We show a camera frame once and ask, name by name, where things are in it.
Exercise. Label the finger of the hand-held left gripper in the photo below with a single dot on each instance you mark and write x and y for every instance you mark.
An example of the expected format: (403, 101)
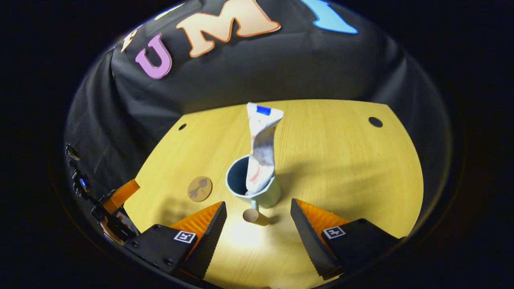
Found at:
(120, 194)

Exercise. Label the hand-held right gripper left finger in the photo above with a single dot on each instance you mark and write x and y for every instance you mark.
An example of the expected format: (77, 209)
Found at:
(209, 241)

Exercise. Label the yellow wooden desktop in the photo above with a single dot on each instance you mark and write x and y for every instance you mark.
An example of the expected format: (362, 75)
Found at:
(341, 168)

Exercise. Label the round brown coaster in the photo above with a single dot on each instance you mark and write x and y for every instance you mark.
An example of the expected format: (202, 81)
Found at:
(199, 189)

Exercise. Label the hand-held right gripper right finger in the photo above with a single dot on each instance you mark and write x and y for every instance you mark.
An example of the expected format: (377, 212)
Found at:
(311, 241)

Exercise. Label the white toothpaste tube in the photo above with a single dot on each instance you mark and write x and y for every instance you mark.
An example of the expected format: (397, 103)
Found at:
(263, 140)

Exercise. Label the black backdrop cloth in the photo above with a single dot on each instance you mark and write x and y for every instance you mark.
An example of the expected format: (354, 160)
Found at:
(241, 68)

